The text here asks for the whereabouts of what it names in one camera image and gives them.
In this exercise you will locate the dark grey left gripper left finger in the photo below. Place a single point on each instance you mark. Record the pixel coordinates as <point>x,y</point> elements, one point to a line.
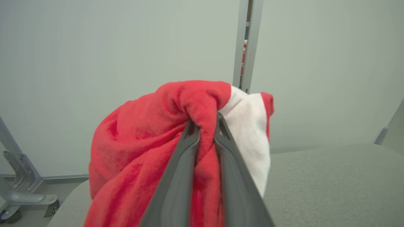
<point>176,189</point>

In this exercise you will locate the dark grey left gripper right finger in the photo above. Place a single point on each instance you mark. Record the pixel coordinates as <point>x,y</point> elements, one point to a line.
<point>236,189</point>

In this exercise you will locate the red Bulls jersey white trim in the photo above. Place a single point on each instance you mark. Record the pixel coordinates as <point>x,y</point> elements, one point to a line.
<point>135,151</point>

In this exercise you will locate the red box behind partition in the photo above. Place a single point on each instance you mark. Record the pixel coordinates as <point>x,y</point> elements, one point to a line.
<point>243,56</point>

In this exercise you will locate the grey partition leg with caster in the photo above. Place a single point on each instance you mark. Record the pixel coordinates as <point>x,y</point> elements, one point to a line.
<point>22,186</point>

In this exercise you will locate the black caster wheel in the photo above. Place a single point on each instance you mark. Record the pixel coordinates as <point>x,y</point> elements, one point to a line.
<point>393,126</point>

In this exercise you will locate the grey partition post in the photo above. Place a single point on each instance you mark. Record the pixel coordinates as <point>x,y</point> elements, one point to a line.
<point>238,47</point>

